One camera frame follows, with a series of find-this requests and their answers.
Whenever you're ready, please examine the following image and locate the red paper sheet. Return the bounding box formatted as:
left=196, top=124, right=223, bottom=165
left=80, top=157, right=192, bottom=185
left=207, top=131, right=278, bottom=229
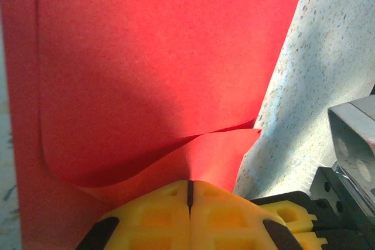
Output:
left=0, top=0, right=311, bottom=250

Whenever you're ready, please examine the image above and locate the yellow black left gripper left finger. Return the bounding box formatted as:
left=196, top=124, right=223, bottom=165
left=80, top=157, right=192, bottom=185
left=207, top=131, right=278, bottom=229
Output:
left=74, top=180, right=191, bottom=250

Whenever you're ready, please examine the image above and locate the grey metal bracket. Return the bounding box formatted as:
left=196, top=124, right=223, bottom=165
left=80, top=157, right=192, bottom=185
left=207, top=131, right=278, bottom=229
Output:
left=327, top=94, right=375, bottom=182

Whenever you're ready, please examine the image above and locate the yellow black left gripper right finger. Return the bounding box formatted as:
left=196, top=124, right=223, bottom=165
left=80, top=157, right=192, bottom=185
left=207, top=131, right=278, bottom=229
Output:
left=190, top=180, right=305, bottom=250

